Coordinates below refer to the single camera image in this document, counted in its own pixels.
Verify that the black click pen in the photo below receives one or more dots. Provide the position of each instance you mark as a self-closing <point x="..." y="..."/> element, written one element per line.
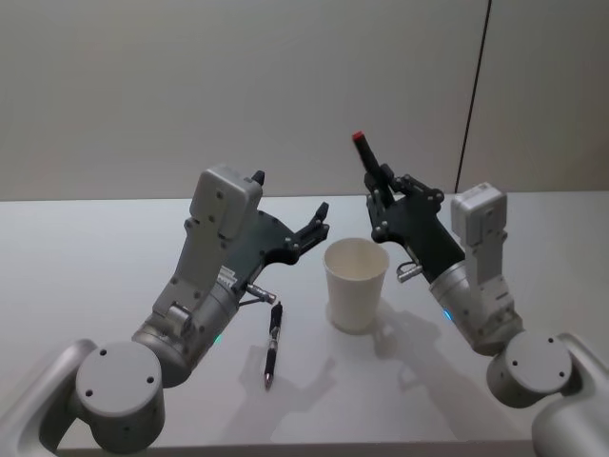
<point x="273" y="343"/>

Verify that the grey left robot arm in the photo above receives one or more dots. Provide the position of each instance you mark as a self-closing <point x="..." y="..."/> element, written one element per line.
<point x="119" y="376"/>

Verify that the white paper cup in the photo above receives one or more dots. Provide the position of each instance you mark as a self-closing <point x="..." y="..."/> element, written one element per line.
<point x="354" y="290"/>

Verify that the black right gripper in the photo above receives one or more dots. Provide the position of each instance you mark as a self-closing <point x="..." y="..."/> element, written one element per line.
<point x="421" y="228"/>

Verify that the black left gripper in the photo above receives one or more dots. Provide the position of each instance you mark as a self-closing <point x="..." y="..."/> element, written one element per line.
<point x="266" y="240"/>

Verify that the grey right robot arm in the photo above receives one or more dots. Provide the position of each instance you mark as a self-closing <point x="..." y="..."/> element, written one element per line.
<point x="533" y="366"/>

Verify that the black marker with red cap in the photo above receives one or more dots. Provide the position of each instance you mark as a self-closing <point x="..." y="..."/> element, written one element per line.
<point x="366" y="152"/>

